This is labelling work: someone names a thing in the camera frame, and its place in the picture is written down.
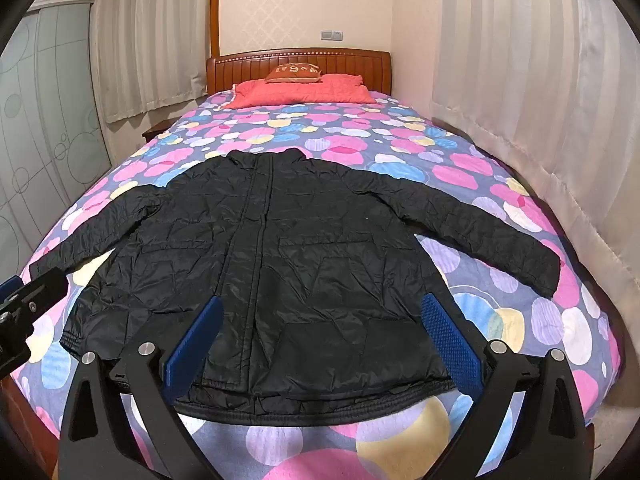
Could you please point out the coral quilted pillow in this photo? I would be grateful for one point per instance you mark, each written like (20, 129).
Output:
(300, 92)

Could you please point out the wooden nightstand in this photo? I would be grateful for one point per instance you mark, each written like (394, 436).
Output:
(155, 132)

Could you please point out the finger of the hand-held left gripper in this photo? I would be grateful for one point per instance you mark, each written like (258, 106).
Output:
(12, 345)
(42, 287)

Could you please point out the white wall socket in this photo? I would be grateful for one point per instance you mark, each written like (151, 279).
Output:
(331, 35)

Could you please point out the cream window curtain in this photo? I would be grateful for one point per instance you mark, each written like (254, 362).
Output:
(150, 35)

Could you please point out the orange printed cushion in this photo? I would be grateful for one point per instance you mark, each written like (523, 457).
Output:
(292, 73)

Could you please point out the black quilted jacket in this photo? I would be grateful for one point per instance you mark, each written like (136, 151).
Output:
(300, 270)

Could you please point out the polka dot blanket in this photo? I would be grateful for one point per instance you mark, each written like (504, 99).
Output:
(450, 175)

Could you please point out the cream wall curtain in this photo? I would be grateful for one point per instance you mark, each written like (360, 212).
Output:
(525, 85)

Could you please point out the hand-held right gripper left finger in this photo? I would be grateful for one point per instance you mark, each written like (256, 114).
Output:
(197, 342)

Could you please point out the wooden headboard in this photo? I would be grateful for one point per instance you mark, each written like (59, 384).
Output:
(350, 62)

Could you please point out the frosted glass wardrobe door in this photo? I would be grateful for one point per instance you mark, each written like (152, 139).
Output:
(45, 125)

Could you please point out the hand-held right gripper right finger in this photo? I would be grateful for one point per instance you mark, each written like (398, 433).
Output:
(447, 340)

